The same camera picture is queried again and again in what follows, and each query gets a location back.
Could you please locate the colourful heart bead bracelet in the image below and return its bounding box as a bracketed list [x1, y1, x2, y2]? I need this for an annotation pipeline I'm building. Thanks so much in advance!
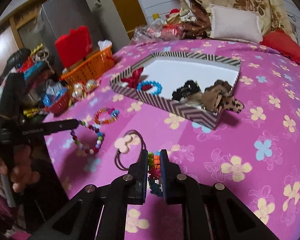
[93, 107, 120, 126]

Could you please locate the brown leopard bow clip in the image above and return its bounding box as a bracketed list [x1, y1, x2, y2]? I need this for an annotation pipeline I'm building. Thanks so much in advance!
[172, 80, 244, 113]

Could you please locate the red shiny bow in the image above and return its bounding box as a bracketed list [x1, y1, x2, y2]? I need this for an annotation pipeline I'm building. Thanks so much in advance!
[121, 67, 143, 89]

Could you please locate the blue bead bracelet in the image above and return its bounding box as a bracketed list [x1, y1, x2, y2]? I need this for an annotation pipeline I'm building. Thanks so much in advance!
[136, 80, 163, 96]

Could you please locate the black crochet scrunchie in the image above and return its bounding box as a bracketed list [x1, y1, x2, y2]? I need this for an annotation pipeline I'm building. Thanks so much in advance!
[148, 151, 163, 197]

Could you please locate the person left hand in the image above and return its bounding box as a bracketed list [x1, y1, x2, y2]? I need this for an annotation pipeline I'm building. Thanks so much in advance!
[0, 145, 40, 193]

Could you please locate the red plastic basket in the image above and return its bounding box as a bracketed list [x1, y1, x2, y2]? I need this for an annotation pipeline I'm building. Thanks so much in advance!
[44, 90, 70, 116]

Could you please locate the red white round ornament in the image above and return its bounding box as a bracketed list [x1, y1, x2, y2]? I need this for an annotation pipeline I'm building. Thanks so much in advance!
[71, 82, 86, 100]

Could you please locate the pink floral bedsheet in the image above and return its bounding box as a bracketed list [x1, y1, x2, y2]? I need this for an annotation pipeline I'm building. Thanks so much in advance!
[45, 40, 300, 239]

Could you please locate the silver wrapped ball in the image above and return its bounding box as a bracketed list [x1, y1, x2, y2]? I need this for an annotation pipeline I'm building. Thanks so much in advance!
[85, 79, 100, 93]

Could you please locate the orange plastic basket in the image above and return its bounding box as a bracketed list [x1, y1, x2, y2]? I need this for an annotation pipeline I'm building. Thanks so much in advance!
[59, 46, 115, 86]

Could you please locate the red gift bag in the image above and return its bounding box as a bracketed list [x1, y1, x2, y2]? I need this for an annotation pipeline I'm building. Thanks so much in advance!
[55, 26, 93, 68]

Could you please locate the grey refrigerator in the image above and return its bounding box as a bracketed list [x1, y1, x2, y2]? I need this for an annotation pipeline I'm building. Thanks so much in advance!
[37, 0, 103, 64]

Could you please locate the striped shallow box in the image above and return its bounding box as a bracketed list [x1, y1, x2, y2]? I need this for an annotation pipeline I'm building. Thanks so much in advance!
[109, 51, 241, 129]

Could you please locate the clear plastic bag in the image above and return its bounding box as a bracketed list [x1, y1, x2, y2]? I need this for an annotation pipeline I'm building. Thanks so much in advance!
[130, 18, 184, 44]

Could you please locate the red cushion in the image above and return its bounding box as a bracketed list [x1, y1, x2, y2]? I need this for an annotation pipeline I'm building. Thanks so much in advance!
[260, 29, 300, 64]

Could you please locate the white pillow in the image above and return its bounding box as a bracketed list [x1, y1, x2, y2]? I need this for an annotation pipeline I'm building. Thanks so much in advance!
[210, 4, 263, 43]

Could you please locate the floral beige quilt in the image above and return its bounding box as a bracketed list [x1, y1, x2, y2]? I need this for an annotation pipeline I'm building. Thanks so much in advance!
[171, 0, 298, 41]

